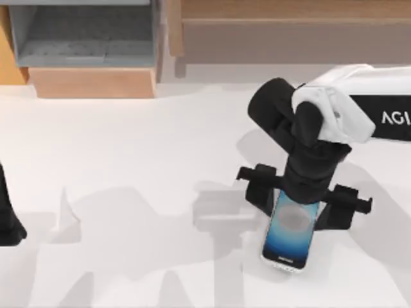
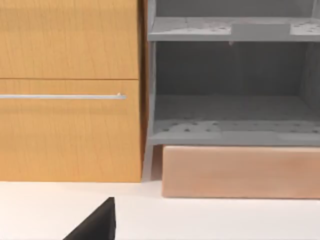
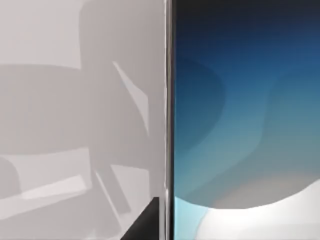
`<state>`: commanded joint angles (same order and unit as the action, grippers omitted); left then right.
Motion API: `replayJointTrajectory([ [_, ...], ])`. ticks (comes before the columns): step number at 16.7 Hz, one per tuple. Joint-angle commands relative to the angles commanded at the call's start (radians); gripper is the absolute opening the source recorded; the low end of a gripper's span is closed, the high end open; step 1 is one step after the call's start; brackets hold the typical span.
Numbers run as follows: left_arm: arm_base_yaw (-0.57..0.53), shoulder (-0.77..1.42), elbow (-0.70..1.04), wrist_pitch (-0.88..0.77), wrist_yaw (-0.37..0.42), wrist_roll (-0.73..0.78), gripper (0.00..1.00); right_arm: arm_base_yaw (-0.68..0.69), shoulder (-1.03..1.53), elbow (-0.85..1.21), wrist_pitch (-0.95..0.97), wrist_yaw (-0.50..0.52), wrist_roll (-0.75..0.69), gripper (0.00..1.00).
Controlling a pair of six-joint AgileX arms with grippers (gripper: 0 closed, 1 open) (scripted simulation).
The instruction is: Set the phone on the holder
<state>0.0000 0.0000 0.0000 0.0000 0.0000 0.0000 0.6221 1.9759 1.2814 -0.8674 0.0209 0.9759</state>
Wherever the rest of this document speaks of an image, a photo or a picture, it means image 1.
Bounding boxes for smartphone with blue screen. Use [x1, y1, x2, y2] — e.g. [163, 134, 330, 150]
[261, 189, 322, 268]

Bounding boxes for wooden open shelf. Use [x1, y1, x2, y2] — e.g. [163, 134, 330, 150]
[169, 0, 411, 78]

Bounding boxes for pale wooden drawer front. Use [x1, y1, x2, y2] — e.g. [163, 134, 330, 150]
[28, 66, 159, 99]

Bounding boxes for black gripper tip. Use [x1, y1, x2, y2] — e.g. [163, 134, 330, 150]
[0, 163, 28, 248]

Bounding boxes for wooden cupboard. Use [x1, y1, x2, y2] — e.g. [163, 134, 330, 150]
[0, 0, 30, 87]

